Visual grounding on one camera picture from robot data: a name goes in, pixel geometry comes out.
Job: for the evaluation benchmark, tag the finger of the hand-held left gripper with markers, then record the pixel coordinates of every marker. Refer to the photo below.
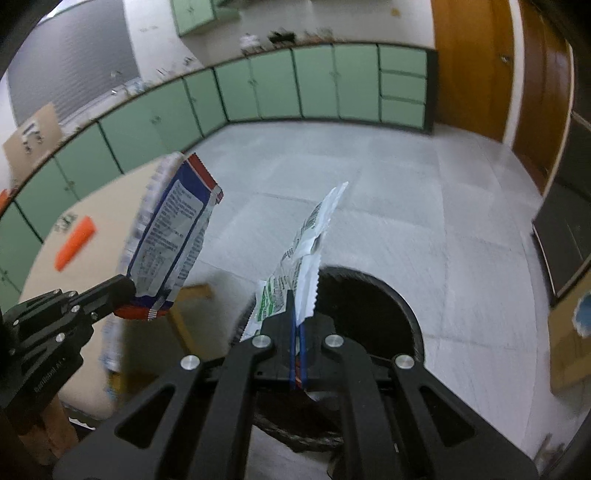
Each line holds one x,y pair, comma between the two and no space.
101,307
60,300

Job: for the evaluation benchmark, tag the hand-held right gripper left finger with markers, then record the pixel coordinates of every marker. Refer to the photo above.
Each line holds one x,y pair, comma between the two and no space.
292,360

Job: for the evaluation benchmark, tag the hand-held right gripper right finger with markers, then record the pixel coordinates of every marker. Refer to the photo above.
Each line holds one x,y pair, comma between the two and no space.
304,364

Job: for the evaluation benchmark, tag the black trash bin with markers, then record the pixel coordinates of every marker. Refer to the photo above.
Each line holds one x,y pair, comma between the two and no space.
369,314

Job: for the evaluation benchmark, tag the blue red snack wrapper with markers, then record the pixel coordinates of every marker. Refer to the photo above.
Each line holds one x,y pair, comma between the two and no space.
171,221

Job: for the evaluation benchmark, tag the green white wrapper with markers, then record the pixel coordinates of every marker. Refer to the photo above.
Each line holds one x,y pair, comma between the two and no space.
300,249

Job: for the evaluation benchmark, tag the clear plastic wrapper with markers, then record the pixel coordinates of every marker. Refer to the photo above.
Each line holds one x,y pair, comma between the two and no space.
65,223

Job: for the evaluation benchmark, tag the cardboard sheet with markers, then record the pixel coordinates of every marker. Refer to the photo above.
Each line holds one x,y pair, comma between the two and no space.
32,147

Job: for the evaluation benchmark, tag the grey window blind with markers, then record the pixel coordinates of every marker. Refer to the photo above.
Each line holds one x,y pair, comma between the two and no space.
69,60

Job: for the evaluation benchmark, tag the cardboard box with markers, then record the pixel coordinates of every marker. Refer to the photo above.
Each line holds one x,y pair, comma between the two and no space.
568,360

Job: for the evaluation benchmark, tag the green lower cabinets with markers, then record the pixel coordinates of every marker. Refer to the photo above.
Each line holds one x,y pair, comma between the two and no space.
277,83

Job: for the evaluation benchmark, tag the green cabinets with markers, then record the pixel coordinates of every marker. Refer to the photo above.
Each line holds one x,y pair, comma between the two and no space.
277,83
194,14

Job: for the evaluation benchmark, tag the white cooking pot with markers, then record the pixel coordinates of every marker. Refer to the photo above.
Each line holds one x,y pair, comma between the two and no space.
249,42

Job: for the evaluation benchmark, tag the green upper cabinets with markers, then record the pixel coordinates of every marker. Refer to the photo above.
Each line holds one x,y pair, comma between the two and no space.
194,14

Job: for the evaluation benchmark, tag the black wok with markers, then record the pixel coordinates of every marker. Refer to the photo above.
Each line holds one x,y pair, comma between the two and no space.
281,37

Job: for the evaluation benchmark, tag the wooden door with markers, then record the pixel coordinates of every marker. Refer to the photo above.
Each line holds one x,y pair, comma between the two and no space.
540,92
471,69

